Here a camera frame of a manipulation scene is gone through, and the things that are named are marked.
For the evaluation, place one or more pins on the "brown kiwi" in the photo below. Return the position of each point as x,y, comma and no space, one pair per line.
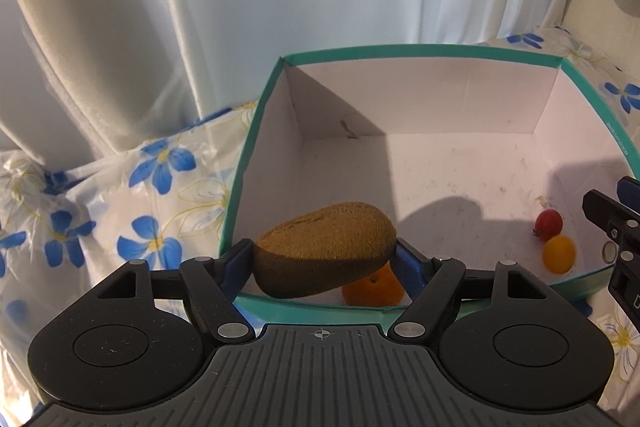
320,247

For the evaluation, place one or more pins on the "blue floral tablecloth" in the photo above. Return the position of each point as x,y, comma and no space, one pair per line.
125,207

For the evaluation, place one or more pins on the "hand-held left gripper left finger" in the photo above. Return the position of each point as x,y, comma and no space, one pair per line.
238,265

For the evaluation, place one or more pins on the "red cherry tomato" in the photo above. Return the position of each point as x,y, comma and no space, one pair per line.
548,222

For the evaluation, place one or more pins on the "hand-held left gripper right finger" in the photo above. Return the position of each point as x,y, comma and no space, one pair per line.
410,268

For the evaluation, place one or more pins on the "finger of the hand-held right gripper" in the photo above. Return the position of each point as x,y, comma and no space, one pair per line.
631,190
607,212

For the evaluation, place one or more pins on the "yellow cherry tomato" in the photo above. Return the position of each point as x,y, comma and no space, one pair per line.
559,254

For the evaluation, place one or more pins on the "orange mandarin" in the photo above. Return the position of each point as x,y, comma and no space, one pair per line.
376,293

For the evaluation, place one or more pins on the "teal cardboard box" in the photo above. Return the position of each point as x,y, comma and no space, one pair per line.
450,147

